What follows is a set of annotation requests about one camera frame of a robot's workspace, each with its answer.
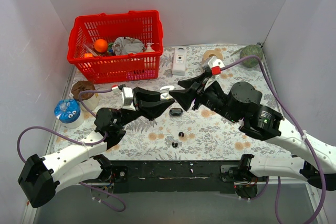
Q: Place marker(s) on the floral table mat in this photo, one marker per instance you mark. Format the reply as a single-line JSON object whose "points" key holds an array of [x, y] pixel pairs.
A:
{"points": [[208, 136]]}

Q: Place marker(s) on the beige toilet paper roll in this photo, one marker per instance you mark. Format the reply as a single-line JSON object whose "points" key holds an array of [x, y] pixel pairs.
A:
{"points": [[210, 53]]}

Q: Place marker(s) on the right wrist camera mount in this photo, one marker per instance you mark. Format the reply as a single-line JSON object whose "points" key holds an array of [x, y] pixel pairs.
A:
{"points": [[212, 67]]}

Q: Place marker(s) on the white earbud charging case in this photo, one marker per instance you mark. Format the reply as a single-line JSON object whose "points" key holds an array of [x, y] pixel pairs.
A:
{"points": [[164, 92]]}

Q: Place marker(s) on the orange fruit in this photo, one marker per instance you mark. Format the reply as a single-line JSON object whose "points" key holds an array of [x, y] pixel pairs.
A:
{"points": [[100, 45]]}

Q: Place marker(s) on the clear plastic bag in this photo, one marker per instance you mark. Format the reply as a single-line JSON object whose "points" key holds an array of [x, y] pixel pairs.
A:
{"points": [[90, 50]]}

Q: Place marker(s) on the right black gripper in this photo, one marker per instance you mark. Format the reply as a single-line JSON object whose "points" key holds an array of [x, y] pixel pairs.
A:
{"points": [[197, 95]]}

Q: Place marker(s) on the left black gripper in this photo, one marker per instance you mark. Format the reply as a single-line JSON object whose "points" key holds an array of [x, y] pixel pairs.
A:
{"points": [[135, 100]]}

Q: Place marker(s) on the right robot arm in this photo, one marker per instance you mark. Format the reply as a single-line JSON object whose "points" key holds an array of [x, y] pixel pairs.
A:
{"points": [[311, 157]]}

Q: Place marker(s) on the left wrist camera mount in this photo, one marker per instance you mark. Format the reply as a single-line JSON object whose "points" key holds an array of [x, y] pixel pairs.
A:
{"points": [[127, 96]]}

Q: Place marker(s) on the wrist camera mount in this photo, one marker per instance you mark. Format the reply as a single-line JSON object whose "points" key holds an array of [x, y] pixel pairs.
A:
{"points": [[127, 96], [212, 67]]}

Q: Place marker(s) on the blue lid white container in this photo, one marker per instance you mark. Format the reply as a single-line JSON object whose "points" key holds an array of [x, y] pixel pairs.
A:
{"points": [[69, 113]]}

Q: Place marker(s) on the black base bar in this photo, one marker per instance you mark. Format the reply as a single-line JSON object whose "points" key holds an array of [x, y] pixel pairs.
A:
{"points": [[181, 176]]}

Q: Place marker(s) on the white pump bottle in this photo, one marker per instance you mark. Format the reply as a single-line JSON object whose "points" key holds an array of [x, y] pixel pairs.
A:
{"points": [[149, 47]]}

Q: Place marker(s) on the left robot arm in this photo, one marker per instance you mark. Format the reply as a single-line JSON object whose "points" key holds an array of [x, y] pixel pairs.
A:
{"points": [[42, 177]]}

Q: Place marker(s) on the white rectangular box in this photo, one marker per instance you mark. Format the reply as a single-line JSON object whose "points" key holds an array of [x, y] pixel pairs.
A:
{"points": [[179, 62]]}

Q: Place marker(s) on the orange small block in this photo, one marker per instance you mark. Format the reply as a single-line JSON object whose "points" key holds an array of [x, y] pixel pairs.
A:
{"points": [[88, 55]]}

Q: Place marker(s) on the crumpled grey cloth bag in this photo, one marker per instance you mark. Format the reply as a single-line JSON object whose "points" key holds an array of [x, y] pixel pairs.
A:
{"points": [[127, 45]]}

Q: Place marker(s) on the red plastic shopping basket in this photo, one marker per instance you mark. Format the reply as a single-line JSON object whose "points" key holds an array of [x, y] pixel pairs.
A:
{"points": [[144, 25]]}

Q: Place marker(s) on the black earbud charging case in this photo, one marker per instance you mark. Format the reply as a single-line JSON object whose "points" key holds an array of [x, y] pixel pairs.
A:
{"points": [[175, 112]]}

